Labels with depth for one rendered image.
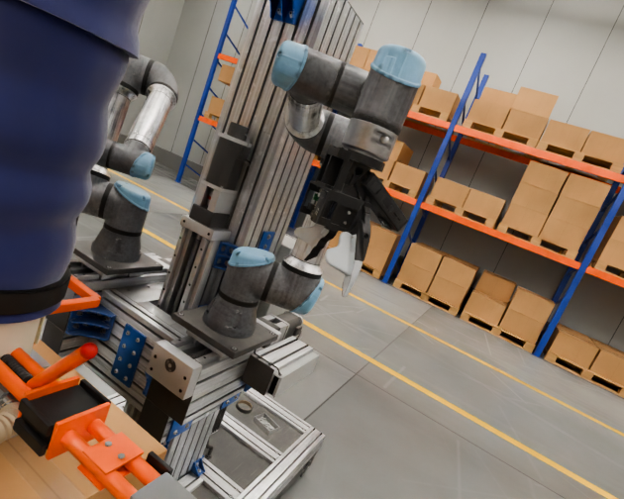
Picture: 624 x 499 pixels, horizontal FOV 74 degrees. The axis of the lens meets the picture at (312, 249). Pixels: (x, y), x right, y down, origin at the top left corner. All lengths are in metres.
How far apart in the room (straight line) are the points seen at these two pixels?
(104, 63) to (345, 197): 0.39
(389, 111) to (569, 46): 8.99
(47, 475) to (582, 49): 9.43
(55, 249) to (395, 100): 0.57
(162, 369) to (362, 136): 0.78
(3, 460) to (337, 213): 0.65
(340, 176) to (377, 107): 0.11
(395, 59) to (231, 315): 0.77
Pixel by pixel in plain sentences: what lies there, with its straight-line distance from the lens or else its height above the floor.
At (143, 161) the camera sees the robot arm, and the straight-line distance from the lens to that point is 1.22.
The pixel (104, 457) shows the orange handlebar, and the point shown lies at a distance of 0.68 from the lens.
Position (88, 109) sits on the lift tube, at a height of 1.50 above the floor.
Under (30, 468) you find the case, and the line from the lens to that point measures 0.87.
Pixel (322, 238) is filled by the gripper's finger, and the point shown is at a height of 1.44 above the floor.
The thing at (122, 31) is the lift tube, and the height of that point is 1.62.
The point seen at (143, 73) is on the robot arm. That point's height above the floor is 1.61.
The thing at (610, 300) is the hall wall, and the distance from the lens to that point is 9.07.
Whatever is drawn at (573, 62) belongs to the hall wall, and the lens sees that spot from 9.46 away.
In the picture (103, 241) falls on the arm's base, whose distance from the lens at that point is 1.46.
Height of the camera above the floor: 1.55
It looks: 11 degrees down
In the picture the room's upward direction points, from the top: 21 degrees clockwise
